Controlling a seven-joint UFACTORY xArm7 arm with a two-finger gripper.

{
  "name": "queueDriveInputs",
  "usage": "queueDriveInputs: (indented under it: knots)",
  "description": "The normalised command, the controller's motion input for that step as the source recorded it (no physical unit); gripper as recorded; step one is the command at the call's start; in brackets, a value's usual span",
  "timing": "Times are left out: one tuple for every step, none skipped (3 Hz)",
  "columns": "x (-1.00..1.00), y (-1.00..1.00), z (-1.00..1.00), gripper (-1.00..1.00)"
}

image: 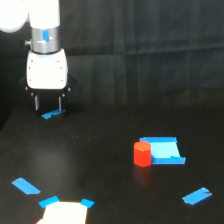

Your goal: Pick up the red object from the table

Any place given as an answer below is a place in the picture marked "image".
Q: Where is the blue tape strip right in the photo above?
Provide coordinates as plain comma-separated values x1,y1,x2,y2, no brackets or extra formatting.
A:
182,187,212,205

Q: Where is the white paper sheet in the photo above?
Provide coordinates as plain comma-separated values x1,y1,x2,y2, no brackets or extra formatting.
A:
36,202,87,224

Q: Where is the blue tape on paper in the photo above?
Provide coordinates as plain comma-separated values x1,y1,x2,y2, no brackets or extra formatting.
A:
81,199,95,208
38,196,59,208

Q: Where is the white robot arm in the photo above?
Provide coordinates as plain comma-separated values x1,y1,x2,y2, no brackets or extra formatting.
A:
0,0,76,111

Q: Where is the blue tape on paper right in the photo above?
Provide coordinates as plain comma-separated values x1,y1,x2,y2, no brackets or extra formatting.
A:
81,199,95,208

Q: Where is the blue tape strip far left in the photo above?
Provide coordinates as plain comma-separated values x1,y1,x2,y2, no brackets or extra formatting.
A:
42,109,66,119

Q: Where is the blue tape strip near left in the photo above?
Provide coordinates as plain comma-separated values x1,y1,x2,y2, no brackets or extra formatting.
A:
12,178,40,195

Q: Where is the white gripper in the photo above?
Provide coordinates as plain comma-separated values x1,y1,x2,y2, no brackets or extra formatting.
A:
20,49,77,112

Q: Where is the red hexagonal block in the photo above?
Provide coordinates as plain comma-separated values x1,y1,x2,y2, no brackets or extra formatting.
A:
134,142,151,167

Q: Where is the blue tape on paper left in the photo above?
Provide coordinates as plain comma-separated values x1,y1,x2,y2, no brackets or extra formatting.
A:
38,196,59,208

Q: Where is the blue taped square marker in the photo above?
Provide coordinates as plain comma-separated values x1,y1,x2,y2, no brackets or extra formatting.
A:
140,137,186,165

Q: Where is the blue tape strip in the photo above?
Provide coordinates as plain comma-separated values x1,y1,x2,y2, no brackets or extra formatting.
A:
12,178,40,195
42,109,66,119
182,187,212,205

